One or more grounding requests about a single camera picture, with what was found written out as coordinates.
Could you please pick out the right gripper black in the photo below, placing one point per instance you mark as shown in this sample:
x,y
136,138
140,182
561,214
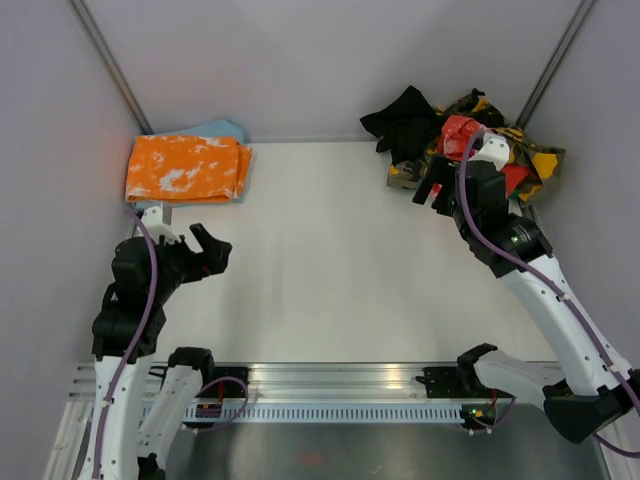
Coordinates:
x,y
440,170

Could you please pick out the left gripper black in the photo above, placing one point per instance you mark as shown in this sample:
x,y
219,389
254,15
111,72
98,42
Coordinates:
x,y
215,252

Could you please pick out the red white tie-dye trousers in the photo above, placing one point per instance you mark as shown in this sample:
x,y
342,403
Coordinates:
x,y
455,135

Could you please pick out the camouflage yellow green trousers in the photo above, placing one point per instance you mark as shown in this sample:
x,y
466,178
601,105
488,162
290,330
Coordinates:
x,y
544,161

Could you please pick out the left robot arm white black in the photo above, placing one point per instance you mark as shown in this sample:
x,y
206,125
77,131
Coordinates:
x,y
124,441

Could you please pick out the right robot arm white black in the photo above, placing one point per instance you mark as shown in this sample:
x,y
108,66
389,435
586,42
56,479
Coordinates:
x,y
593,385

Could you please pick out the black trousers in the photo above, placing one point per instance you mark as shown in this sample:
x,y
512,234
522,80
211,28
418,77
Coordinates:
x,y
405,127

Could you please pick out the folded orange tie-dye trousers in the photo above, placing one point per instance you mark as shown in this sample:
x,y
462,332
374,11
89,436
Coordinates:
x,y
185,167

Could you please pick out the folded light blue trousers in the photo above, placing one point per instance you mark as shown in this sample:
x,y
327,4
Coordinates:
x,y
220,129

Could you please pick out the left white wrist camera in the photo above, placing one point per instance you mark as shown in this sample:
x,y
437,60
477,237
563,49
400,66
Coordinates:
x,y
157,217

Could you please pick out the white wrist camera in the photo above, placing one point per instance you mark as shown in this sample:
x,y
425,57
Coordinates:
x,y
494,149
157,217

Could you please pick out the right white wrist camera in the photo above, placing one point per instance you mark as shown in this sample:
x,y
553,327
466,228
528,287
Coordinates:
x,y
494,149

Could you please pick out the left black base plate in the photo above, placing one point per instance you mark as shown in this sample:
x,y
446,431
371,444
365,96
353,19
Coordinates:
x,y
226,383

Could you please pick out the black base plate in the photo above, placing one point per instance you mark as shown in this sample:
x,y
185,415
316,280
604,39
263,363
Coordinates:
x,y
442,382
226,383

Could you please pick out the aluminium front rail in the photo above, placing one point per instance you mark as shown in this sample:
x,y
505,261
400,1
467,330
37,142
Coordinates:
x,y
269,383

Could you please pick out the white slotted cable duct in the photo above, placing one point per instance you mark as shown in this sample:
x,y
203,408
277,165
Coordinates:
x,y
348,413

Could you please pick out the right corner aluminium post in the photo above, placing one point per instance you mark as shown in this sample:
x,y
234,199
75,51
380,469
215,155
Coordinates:
x,y
568,38

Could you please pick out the corner aluminium post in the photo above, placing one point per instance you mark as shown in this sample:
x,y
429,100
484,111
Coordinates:
x,y
96,38
568,38

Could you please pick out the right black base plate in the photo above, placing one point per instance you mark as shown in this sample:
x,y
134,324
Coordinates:
x,y
442,382

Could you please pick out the left corner aluminium post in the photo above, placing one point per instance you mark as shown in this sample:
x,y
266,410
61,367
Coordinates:
x,y
96,38

